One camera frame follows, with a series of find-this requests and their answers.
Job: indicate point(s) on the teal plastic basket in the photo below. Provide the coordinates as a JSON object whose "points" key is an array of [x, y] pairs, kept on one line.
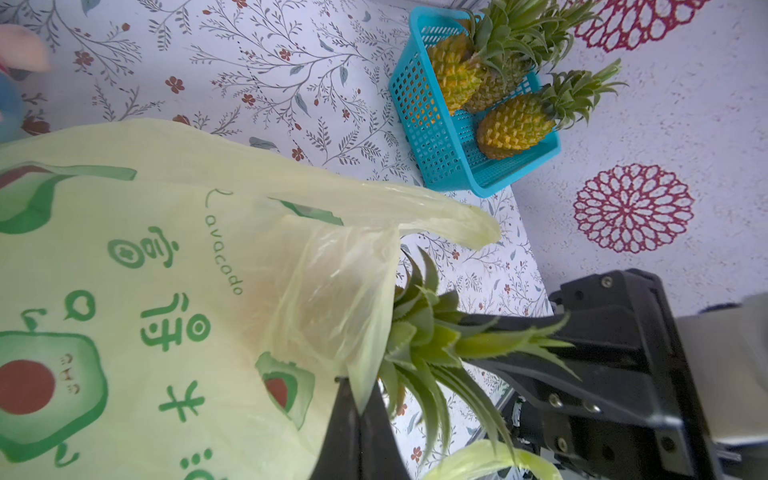
{"points": [[444, 145]]}

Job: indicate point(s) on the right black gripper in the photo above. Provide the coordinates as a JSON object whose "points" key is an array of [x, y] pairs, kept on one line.
{"points": [[625, 405]]}

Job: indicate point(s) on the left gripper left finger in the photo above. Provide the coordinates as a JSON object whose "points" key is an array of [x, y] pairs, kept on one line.
{"points": [[340, 455]]}

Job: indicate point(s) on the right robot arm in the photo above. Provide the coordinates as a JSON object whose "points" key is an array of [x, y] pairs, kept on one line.
{"points": [[725, 346]]}

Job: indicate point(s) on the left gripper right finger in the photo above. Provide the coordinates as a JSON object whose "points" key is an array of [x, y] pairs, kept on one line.
{"points": [[379, 457]]}

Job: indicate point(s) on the avocado print green plastic bag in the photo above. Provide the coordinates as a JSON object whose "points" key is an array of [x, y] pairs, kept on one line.
{"points": [[175, 305]]}

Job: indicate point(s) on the plush doll toy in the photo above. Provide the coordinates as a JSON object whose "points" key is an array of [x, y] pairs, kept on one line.
{"points": [[23, 50]]}

